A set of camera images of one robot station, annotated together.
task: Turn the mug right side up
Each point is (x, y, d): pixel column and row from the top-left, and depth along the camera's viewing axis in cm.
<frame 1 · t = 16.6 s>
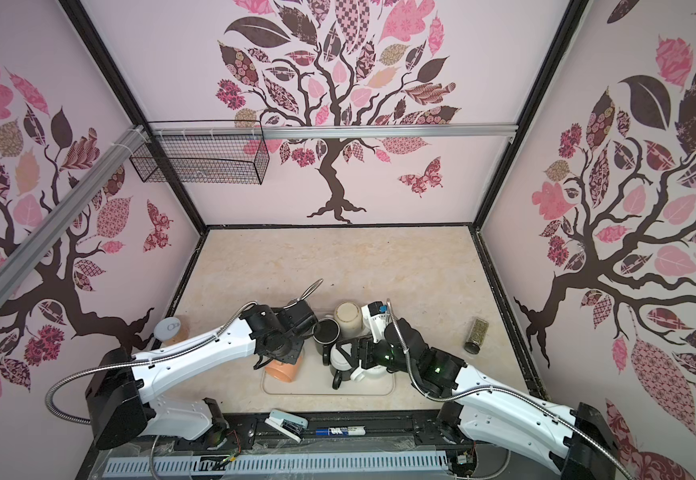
left hand: (284, 355, 78), fingers closed
right hand: (343, 343, 71), fingers open
clear plastic tray: (314, 378, 84), on the table
black mug: (325, 339, 81), point 11 cm above the table
cream mug: (350, 319, 86), point 10 cm above the table
peach orange mug: (285, 372, 77), point 8 cm above the table
green spice jar: (478, 333, 89), point 4 cm above the table

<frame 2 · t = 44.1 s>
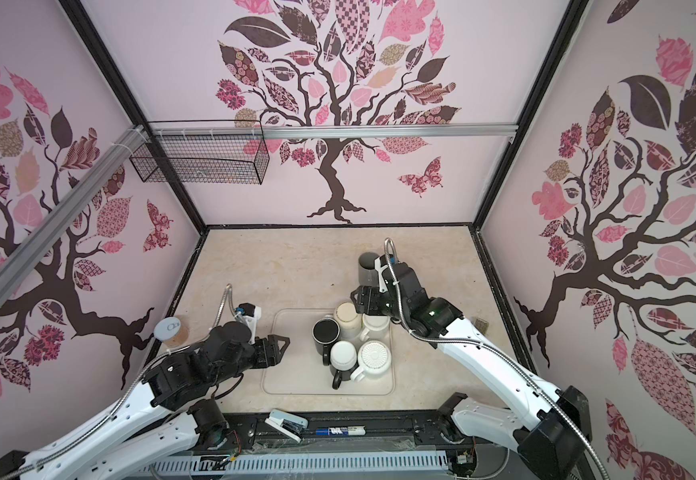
left hand: (279, 348, 73), fingers open
right hand: (361, 292, 75), fingers open
grey mug: (368, 272, 97), point 10 cm above the table
white mug: (375, 327, 87), point 7 cm above the table
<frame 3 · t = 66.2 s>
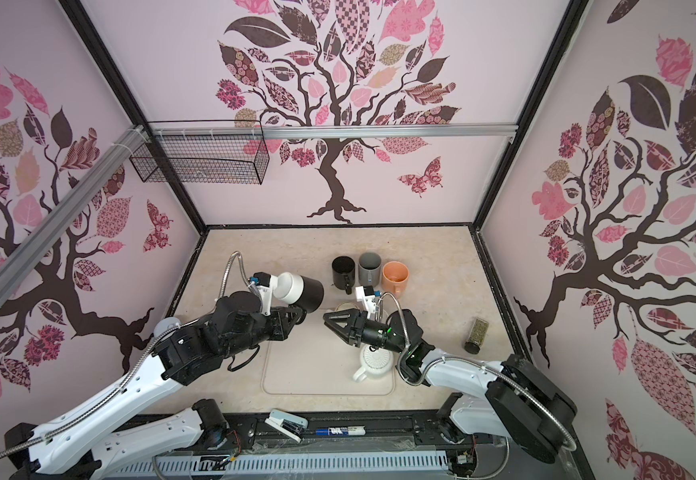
left hand: (298, 318, 69), fingers closed
right hand: (325, 322, 68), fingers open
black mug: (343, 272, 102), point 6 cm above the table
black and white mug: (299, 290, 68), point 30 cm above the table
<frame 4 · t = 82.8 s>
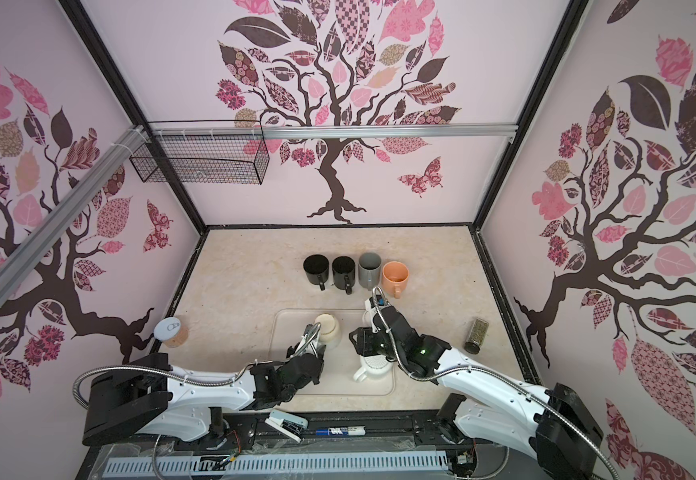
left hand: (319, 350, 84), fingers open
right hand: (353, 333, 78), fingers open
black and white mug: (316, 268, 97), point 10 cm above the table
